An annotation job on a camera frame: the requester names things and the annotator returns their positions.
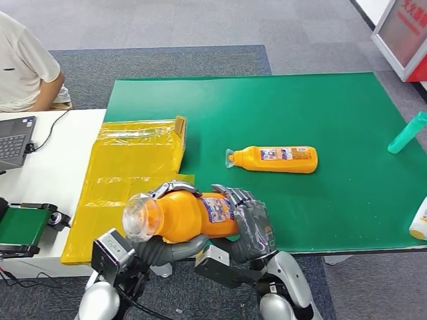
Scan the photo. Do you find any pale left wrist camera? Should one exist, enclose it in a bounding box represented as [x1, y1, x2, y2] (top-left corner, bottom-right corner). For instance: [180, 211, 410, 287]
[91, 229, 136, 286]

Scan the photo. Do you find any small green conveyor belt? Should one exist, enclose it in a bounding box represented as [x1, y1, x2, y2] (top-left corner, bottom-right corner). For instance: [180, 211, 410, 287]
[0, 199, 72, 260]

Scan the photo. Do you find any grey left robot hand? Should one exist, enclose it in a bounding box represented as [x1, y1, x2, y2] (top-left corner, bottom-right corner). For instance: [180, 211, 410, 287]
[133, 181, 209, 267]

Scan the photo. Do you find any teal plastic bottle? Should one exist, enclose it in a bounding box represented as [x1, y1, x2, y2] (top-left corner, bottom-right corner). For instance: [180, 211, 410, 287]
[387, 111, 427, 155]

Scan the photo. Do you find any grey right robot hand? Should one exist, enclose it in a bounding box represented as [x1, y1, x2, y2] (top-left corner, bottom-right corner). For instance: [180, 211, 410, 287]
[212, 184, 277, 263]

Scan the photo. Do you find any red and white display stand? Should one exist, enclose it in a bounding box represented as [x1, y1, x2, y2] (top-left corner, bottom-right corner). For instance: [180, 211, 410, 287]
[371, 0, 427, 83]

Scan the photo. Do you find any white bottle with yellow base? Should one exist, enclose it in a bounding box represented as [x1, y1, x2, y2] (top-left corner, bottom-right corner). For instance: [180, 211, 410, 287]
[409, 196, 427, 241]

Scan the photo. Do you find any black laptop cable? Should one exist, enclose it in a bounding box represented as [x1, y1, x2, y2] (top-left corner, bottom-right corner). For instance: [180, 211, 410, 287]
[25, 109, 70, 153]

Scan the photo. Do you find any yellow plastic wrapped box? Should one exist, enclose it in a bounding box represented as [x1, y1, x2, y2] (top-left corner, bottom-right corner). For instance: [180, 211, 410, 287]
[60, 115, 196, 266]

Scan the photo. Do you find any white table foot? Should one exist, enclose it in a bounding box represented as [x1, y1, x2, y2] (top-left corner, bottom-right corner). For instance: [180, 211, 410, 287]
[150, 263, 173, 278]
[323, 255, 351, 266]

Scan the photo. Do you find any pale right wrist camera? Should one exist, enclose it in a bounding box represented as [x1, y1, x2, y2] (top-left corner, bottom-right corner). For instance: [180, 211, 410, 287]
[194, 245, 265, 289]

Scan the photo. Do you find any grey laptop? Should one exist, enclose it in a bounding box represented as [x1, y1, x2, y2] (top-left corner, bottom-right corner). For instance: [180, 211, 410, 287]
[0, 116, 37, 171]

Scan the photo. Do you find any orange bottle with clear cap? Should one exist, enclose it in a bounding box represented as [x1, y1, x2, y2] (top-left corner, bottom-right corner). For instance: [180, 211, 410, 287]
[122, 191, 240, 244]
[225, 145, 319, 175]

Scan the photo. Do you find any thin black floor cable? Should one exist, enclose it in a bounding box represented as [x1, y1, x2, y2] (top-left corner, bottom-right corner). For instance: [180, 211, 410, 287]
[0, 265, 67, 290]

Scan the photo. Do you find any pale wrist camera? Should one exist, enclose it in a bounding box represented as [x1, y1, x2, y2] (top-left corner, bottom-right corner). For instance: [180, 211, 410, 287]
[194, 245, 265, 289]
[91, 229, 136, 286]

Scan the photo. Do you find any green table mat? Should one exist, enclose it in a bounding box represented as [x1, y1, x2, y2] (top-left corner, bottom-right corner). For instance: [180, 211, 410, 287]
[104, 73, 427, 259]

